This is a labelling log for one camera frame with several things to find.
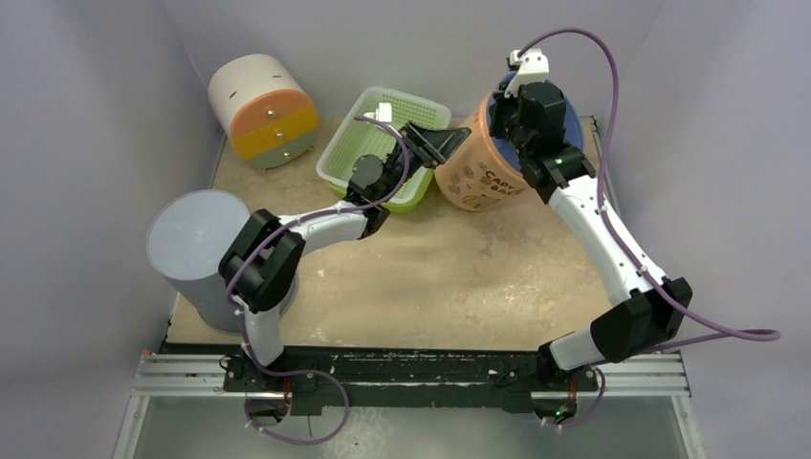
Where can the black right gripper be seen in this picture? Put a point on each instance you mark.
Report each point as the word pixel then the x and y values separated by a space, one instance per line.
pixel 504 119

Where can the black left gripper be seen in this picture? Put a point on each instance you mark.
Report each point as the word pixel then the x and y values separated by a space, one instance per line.
pixel 434 147

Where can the blue plastic bucket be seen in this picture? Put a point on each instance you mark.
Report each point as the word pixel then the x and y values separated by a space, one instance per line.
pixel 573 132

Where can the orange capybara bucket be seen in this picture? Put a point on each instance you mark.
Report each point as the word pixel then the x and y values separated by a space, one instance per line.
pixel 477 177

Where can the grey plastic bucket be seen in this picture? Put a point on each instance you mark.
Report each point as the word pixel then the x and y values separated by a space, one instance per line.
pixel 186 243

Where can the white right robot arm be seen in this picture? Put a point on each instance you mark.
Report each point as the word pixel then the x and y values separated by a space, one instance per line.
pixel 639 317

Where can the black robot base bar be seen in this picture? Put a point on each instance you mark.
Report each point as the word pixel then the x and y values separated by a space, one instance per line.
pixel 314 377

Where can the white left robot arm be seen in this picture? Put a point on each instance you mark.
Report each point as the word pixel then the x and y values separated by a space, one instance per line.
pixel 261 264

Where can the green plastic basket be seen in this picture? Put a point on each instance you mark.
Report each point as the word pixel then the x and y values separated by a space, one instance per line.
pixel 354 138

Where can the white cylindrical drawer cabinet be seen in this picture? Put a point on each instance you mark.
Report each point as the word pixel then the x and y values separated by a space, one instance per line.
pixel 267 117

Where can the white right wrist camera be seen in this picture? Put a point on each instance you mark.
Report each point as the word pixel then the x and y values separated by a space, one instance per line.
pixel 529 67

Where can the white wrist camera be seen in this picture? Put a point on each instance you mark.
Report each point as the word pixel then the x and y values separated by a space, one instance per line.
pixel 529 67
pixel 382 113

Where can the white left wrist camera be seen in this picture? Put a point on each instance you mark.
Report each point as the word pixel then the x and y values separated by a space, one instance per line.
pixel 382 113

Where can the aluminium frame rail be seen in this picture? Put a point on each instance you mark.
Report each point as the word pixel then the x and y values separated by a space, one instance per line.
pixel 430 335

